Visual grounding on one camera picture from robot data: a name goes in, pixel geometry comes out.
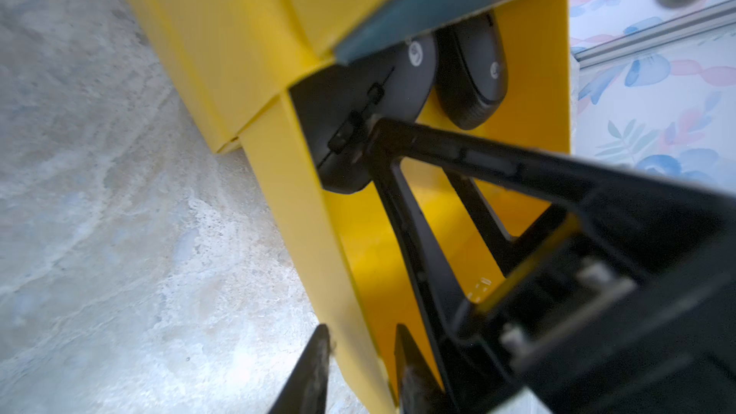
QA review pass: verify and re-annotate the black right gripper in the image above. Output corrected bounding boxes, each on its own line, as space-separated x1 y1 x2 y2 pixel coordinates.
444 170 735 413

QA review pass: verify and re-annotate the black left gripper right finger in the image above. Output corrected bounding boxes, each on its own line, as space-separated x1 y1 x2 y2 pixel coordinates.
395 324 452 414

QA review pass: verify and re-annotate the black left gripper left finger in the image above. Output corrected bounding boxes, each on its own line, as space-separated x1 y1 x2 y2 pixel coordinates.
269 324 331 414

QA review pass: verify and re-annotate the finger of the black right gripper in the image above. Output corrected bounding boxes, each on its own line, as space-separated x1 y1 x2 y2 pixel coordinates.
364 119 633 322

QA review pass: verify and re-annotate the yellow drawer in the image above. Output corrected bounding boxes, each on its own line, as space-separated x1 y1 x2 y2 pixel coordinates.
240 0 570 413

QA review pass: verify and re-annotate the black computer mouse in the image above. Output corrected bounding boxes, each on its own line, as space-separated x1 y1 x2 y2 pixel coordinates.
289 34 438 195
435 13 508 130

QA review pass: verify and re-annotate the yellow plastic drawer cabinet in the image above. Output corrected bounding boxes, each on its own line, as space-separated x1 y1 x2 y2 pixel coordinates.
128 0 388 153

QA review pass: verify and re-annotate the aluminium corner frame post right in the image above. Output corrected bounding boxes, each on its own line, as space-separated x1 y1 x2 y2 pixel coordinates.
573 0 735 69

